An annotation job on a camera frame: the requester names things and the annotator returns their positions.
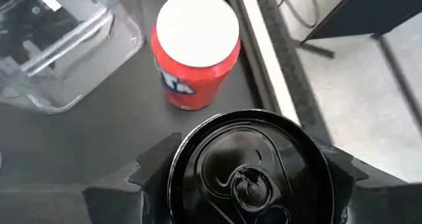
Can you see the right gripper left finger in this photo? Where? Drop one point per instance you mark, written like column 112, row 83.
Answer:
column 155, row 184

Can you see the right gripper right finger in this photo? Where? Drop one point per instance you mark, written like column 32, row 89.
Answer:
column 379, row 204

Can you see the white Celsius can black lid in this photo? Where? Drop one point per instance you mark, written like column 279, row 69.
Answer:
column 250, row 171

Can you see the red Fanta soda can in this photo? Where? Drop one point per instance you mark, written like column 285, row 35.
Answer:
column 198, row 75

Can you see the clear plastic bin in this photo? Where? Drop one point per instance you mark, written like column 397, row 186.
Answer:
column 66, row 52

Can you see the black divider panel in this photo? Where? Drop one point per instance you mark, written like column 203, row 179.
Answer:
column 362, row 10

